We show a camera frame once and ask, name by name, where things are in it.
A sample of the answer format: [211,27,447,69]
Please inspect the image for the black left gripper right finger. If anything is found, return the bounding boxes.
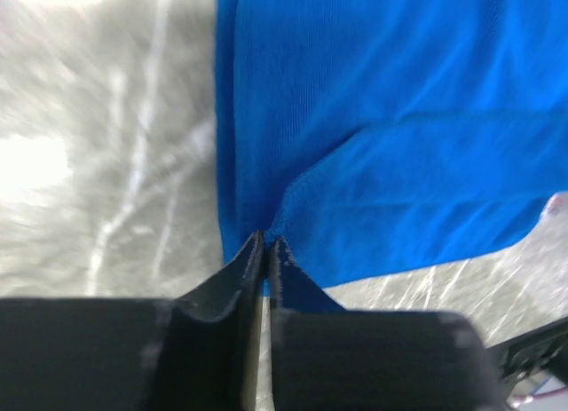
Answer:
[269,239,505,410]

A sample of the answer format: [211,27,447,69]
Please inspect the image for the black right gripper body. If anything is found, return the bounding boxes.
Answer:
[487,317,568,389]

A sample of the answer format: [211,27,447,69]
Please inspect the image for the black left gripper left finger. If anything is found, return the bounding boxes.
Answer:
[1,233,264,410]

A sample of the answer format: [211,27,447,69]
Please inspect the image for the blue towel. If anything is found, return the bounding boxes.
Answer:
[215,0,567,288]

